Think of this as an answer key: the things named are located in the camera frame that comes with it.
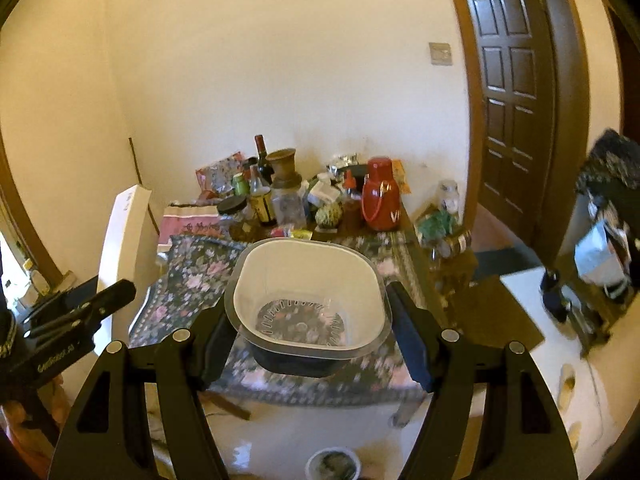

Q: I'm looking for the white plastic strainer basin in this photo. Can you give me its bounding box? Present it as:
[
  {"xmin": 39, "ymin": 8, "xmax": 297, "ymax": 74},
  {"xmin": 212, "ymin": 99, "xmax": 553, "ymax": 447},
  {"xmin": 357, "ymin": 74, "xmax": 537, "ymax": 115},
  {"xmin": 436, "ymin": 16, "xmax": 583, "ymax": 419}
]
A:
[{"xmin": 224, "ymin": 239, "xmax": 393, "ymax": 378}]

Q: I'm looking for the yellow label glass bottle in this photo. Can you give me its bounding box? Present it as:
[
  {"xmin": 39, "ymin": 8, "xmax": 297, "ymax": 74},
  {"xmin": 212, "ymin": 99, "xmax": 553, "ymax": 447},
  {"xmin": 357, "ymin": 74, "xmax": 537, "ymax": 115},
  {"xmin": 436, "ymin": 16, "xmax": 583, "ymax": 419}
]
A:
[{"xmin": 248, "ymin": 165, "xmax": 278, "ymax": 226}]

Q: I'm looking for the floral tablecloth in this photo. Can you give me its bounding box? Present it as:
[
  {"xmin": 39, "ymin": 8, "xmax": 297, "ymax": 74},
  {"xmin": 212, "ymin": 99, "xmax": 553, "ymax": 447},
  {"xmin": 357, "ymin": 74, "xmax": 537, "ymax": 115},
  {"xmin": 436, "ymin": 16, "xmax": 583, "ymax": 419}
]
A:
[{"xmin": 129, "ymin": 232, "xmax": 432, "ymax": 403}]

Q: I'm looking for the white plastic bucket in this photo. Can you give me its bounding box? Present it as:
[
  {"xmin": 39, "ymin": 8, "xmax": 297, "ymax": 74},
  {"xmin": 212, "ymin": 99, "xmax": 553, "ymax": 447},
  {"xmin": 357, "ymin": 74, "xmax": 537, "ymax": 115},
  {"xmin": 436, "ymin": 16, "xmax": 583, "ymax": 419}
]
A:
[{"xmin": 305, "ymin": 447, "xmax": 362, "ymax": 480}]

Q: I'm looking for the red cap sauce bottle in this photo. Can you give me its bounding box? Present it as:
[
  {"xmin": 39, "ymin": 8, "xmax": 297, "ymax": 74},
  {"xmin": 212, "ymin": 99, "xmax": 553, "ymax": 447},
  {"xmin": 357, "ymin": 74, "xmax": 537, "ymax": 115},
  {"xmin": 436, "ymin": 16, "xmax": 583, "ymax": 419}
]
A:
[{"xmin": 341, "ymin": 170, "xmax": 364, "ymax": 231}]

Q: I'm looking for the wooden table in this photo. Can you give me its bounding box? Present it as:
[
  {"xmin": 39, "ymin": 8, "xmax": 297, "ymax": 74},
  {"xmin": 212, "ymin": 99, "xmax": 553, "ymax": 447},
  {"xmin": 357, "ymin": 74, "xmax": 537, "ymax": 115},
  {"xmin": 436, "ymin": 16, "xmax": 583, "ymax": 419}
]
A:
[{"xmin": 129, "ymin": 200, "xmax": 481, "ymax": 428}]

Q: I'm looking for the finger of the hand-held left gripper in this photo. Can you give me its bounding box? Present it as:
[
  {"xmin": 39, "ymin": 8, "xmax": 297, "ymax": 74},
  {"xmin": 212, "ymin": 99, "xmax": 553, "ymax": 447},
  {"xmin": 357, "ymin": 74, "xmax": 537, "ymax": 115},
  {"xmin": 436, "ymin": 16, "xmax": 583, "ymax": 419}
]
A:
[{"xmin": 22, "ymin": 280, "xmax": 137, "ymax": 338}]

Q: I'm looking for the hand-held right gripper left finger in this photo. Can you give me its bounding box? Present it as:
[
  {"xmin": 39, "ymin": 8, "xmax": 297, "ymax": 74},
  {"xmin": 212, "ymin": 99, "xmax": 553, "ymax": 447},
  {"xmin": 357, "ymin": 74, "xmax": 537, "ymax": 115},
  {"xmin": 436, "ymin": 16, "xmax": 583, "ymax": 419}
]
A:
[{"xmin": 47, "ymin": 305, "xmax": 237, "ymax": 480}]

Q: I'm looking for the clear glass jar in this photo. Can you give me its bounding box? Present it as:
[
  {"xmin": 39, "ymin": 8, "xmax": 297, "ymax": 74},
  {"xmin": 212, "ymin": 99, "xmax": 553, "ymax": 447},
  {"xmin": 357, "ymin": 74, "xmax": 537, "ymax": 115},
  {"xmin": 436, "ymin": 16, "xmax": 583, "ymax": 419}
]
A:
[{"xmin": 272, "ymin": 182, "xmax": 307, "ymax": 231}]

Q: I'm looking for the brown panelled door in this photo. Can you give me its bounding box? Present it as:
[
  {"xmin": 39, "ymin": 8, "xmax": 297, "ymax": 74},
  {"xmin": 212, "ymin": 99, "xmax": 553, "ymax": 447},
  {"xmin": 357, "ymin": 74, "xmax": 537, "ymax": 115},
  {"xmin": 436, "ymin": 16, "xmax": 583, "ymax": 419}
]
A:
[{"xmin": 470, "ymin": 0, "xmax": 560, "ymax": 257}]

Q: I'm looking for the beige light switch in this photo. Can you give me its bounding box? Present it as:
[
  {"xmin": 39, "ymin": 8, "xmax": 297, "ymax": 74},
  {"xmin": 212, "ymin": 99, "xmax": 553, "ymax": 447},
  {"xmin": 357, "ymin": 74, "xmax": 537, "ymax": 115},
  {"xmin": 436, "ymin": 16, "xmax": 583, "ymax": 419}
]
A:
[{"xmin": 428, "ymin": 41, "xmax": 454, "ymax": 65}]

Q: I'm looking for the brown wooden vase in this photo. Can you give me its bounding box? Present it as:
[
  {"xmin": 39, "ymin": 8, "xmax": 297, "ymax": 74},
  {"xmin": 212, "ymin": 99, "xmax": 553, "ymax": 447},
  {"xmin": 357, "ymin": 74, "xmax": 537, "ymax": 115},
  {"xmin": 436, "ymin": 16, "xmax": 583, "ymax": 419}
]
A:
[{"xmin": 265, "ymin": 148, "xmax": 304, "ymax": 189}]

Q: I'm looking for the dark wine bottle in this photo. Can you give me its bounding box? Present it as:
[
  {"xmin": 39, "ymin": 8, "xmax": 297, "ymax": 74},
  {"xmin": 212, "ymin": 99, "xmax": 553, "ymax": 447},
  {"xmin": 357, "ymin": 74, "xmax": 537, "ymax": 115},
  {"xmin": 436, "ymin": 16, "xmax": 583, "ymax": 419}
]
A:
[{"xmin": 254, "ymin": 135, "xmax": 274, "ymax": 183}]

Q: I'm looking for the floral paper packet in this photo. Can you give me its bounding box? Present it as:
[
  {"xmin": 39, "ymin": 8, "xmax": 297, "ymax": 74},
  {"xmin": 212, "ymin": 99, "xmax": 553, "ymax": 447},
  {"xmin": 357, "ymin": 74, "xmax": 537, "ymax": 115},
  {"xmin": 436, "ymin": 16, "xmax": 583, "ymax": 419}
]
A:
[{"xmin": 195, "ymin": 152, "xmax": 246, "ymax": 196}]

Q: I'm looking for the green plastic bag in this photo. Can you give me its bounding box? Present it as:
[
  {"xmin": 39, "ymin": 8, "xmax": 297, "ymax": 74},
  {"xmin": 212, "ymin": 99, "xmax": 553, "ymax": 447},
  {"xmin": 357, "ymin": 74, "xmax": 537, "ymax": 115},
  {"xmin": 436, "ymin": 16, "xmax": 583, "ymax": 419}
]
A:
[{"xmin": 417, "ymin": 210, "xmax": 454, "ymax": 244}]

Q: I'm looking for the dark patterned bag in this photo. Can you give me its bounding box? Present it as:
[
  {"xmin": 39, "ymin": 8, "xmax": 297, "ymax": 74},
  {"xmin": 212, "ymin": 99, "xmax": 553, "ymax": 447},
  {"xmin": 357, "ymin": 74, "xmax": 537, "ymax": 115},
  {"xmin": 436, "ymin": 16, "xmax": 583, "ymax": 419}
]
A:
[{"xmin": 575, "ymin": 129, "xmax": 640, "ymax": 197}]

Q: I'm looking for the green round ornament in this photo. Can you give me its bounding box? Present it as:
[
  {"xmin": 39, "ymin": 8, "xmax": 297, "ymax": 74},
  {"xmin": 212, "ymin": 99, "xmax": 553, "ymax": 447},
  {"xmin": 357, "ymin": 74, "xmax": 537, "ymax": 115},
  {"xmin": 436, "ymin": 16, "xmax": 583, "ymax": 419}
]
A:
[{"xmin": 315, "ymin": 203, "xmax": 344, "ymax": 231}]

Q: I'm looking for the pink patterned cloth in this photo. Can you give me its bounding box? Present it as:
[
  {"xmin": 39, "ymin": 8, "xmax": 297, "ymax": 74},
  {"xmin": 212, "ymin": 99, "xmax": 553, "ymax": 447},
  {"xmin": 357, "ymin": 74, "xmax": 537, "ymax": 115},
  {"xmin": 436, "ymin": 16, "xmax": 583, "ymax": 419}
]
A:
[{"xmin": 159, "ymin": 203, "xmax": 222, "ymax": 248}]

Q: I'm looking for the red thermos jug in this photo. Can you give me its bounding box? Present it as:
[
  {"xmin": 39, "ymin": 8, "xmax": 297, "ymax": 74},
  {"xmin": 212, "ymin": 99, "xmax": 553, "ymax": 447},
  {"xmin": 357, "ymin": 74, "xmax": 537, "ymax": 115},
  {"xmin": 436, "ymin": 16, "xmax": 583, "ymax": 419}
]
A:
[{"xmin": 361, "ymin": 157, "xmax": 403, "ymax": 232}]

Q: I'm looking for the white paper bag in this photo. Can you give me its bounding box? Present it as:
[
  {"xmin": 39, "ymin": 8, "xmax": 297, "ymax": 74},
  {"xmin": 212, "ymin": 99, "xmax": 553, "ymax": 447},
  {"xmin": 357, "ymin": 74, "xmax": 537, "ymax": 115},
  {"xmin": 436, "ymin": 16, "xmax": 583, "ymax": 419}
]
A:
[{"xmin": 574, "ymin": 220, "xmax": 627, "ymax": 287}]

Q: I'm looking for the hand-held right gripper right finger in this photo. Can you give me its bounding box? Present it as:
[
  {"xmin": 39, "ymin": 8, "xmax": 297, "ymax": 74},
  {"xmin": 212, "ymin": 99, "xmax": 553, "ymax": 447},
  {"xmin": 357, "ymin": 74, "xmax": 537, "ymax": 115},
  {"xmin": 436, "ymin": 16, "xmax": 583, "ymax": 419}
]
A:
[{"xmin": 389, "ymin": 282, "xmax": 593, "ymax": 480}]

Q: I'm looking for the glass jar with black lid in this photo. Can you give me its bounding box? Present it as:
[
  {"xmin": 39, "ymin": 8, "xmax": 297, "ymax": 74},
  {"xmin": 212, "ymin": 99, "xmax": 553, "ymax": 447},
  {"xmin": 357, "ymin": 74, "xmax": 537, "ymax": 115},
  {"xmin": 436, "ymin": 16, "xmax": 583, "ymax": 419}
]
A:
[{"xmin": 217, "ymin": 196, "xmax": 250, "ymax": 241}]

